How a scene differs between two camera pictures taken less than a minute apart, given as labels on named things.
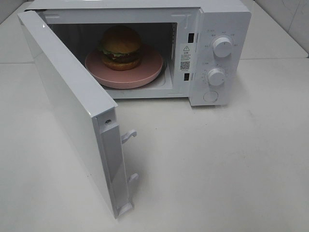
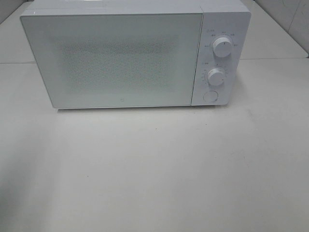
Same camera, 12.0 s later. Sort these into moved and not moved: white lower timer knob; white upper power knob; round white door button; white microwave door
Moved: white microwave door
Not moved: white upper power knob; white lower timer knob; round white door button
